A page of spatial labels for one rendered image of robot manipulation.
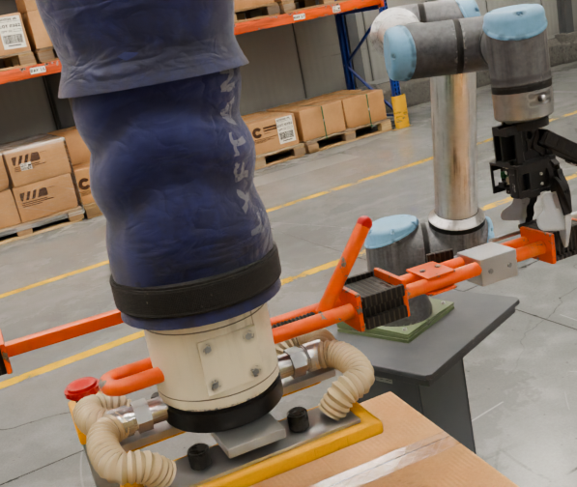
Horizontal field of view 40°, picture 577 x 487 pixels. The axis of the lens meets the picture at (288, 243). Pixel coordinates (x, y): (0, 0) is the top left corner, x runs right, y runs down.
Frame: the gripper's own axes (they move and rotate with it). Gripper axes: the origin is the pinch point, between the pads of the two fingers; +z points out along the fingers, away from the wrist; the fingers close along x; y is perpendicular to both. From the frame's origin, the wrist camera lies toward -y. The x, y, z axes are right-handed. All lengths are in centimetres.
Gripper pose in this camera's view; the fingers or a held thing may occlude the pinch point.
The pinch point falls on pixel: (547, 235)
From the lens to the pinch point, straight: 136.1
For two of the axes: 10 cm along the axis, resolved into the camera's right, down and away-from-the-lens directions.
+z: 1.9, 9.4, 2.8
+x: 3.9, 1.9, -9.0
